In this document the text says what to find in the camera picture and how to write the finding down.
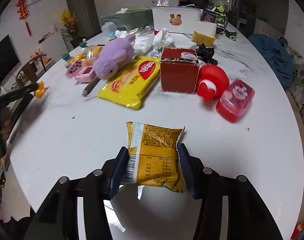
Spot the small orange toy block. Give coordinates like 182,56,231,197
34,81,49,98

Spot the yellow snack wrapper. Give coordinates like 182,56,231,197
123,121,185,193

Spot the person left hand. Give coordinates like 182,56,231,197
0,118,11,141

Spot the wooden chair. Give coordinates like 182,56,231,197
15,53,47,83

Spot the black television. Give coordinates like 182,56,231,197
0,35,19,84

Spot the pink dotted toy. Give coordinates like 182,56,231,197
65,59,82,79

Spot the yellow biscuit packet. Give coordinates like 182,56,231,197
98,56,161,110

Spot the red square tin box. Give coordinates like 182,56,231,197
160,48,200,94

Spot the red chinese knot decoration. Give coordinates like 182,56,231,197
16,0,32,37

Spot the yellow flower plant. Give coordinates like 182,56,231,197
60,9,79,40

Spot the black crumpled bag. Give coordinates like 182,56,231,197
196,43,218,66

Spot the purple plush animal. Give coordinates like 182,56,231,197
92,35,136,80

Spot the translucent plastic bottle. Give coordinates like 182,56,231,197
101,22,117,38

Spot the small yellow box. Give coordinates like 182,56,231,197
191,31,216,47

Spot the white crumpled tissue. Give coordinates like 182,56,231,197
113,28,175,56

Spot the floral sofa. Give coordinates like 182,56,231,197
279,36,304,136

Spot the white box with bunny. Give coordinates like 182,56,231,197
152,7,217,36

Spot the blue bean bag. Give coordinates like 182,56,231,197
248,34,294,88

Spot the green tissue box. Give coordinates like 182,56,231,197
99,8,154,31

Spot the green frog toy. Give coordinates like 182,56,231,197
212,5,228,29

